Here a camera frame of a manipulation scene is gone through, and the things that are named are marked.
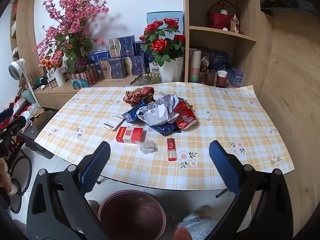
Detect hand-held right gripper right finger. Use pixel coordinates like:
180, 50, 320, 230
207, 140, 293, 240

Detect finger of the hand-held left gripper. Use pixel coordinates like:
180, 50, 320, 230
0, 107, 27, 132

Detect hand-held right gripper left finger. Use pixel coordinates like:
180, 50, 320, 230
26, 141, 112, 240

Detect red cigarette box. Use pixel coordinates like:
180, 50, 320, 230
116, 127, 144, 143

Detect clear plastic wrapper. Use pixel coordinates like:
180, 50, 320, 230
138, 141, 158, 153

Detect brown plastic bin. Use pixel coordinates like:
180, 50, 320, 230
98, 189, 167, 240

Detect red snack bag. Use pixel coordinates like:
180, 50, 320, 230
174, 100, 197, 130

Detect white paper bag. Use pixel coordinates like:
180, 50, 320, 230
139, 94, 180, 126

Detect person's left hand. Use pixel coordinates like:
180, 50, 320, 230
0, 159, 18, 196

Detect person's left leg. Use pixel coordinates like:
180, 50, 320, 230
87, 199, 101, 213

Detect person's leg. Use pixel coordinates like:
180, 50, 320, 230
173, 205, 223, 240
87, 199, 101, 213

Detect row of small bottles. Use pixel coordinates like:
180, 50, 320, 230
42, 77, 56, 90

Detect white desk fan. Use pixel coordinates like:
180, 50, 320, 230
9, 58, 40, 105

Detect white ribbed vase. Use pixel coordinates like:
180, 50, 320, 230
54, 67, 66, 87

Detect blue cardboard box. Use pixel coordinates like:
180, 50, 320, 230
122, 101, 180, 137

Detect person's right leg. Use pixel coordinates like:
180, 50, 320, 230
173, 205, 223, 240

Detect orange flowers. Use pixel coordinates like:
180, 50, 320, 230
39, 55, 63, 71

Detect striped woven basket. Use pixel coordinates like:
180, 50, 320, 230
69, 65, 99, 90

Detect brown crumpled wrapper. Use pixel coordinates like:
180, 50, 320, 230
124, 87, 155, 107

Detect red paper cup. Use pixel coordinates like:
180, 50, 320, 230
216, 70, 228, 88

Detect brown glass cup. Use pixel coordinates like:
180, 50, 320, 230
204, 70, 217, 86

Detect small purple box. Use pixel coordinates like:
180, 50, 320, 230
227, 67, 243, 88

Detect gold green tray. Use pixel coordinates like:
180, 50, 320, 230
129, 74, 163, 87

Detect flat blue box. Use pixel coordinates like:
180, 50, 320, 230
89, 50, 110, 64

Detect dark blue picture box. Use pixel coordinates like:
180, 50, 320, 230
200, 47, 229, 78

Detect white flower pot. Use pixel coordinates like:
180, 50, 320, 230
159, 57, 184, 83

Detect dark blue white label box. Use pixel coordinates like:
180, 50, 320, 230
149, 55, 160, 73

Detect pink blossom plant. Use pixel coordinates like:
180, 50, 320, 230
32, 0, 109, 74

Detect red rose plant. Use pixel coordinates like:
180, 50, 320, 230
139, 18, 186, 67

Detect clear perfume bottle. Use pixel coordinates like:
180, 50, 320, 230
230, 14, 240, 33

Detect red basket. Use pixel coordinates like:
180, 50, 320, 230
206, 1, 237, 30

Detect wooden shelf unit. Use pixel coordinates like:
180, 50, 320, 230
182, 0, 274, 88

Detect large blue white box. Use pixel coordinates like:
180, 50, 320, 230
146, 11, 184, 43

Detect black side table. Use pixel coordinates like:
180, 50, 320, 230
260, 0, 320, 15

